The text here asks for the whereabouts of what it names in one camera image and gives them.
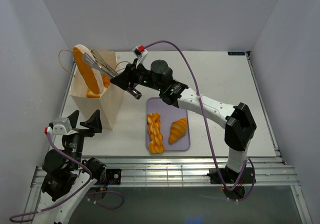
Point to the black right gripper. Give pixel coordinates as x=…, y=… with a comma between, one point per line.
x=128, y=76

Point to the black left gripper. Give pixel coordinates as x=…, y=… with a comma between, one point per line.
x=94, y=122

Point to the white sugared bread slice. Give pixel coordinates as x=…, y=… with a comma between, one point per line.
x=91, y=76

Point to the metal serving tongs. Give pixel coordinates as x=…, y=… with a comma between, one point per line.
x=96, y=61

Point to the long twisted braided bread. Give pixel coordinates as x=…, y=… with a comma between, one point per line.
x=105, y=80

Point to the oval orange bread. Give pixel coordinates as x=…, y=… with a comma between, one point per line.
x=92, y=95

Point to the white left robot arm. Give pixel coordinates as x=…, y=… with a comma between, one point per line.
x=68, y=177

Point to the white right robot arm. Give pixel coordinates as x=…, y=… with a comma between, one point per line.
x=236, y=120

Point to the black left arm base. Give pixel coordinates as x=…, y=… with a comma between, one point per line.
x=110, y=177

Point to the beige paper bag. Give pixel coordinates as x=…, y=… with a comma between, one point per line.
x=109, y=102

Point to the lavender plastic tray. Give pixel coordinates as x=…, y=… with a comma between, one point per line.
x=168, y=115

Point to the small striped croissant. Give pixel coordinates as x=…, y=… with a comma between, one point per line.
x=177, y=130

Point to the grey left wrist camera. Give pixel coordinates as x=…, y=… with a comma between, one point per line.
x=60, y=127

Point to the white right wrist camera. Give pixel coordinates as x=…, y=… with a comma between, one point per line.
x=140, y=53

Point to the aluminium frame rail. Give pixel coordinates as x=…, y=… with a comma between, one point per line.
x=220, y=76

